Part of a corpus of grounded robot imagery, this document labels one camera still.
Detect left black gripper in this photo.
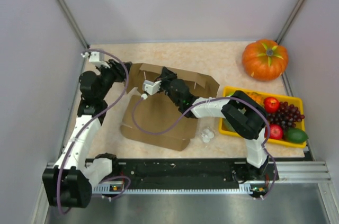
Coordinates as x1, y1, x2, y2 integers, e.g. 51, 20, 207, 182
96, 59, 132, 99

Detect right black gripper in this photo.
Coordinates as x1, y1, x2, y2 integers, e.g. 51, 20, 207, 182
154, 67, 181, 107

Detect brown cardboard box sheet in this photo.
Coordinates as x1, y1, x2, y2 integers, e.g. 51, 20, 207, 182
120, 63, 219, 151

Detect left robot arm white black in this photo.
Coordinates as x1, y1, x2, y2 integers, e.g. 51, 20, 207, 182
42, 59, 132, 214

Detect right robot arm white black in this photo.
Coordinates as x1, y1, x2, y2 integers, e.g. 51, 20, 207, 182
144, 67, 270, 180

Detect clear plastic bits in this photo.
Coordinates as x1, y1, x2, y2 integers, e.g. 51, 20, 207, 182
199, 128, 215, 144

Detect green melon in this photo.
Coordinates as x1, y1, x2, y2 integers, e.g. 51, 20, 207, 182
223, 119, 236, 132

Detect orange flower decoration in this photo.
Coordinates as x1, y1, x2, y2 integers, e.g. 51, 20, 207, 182
247, 92, 264, 104

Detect orange pumpkin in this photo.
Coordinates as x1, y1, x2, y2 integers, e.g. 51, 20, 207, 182
242, 39, 289, 81

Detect red apple upper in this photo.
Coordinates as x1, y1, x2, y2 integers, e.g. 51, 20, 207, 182
264, 97, 280, 113

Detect red apple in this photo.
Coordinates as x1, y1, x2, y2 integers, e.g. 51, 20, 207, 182
269, 124, 283, 140
264, 97, 280, 113

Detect red apple lower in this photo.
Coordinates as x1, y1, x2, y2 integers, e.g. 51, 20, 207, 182
269, 124, 283, 140

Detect purple grape bunch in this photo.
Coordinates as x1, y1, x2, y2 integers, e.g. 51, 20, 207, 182
267, 102, 305, 131

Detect green avocado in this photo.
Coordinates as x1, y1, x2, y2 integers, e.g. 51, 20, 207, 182
284, 128, 309, 144

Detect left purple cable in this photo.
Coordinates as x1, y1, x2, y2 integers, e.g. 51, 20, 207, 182
57, 48, 132, 216

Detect purple cable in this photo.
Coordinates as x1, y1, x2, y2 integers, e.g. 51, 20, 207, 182
57, 48, 132, 216
131, 94, 279, 200

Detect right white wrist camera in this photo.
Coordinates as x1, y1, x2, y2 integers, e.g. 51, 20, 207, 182
141, 80, 161, 100

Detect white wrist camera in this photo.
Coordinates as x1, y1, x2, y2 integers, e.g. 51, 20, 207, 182
141, 80, 161, 100
81, 51, 109, 68

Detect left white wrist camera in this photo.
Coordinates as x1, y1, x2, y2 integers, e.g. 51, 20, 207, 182
81, 51, 109, 68

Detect left corner aluminium post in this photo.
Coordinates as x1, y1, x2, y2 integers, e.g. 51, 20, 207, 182
56, 0, 89, 49

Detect corner aluminium post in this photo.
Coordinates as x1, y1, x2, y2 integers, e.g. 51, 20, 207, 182
275, 0, 306, 44
56, 0, 89, 49

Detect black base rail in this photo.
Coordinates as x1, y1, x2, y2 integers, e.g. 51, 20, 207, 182
86, 158, 280, 190

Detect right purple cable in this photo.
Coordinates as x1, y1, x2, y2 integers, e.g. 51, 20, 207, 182
131, 94, 279, 200

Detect aluminium frame beam front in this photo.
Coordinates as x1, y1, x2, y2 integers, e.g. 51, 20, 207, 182
42, 160, 332, 195

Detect right corner aluminium post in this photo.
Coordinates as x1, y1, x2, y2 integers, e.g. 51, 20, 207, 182
275, 0, 306, 44

